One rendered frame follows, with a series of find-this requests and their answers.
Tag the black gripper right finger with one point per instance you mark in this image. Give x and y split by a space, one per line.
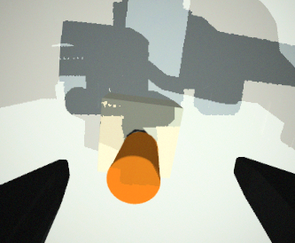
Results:
271 193

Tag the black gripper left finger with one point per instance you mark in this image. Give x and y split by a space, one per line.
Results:
29 203

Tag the cream square block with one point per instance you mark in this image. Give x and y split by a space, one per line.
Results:
122 115

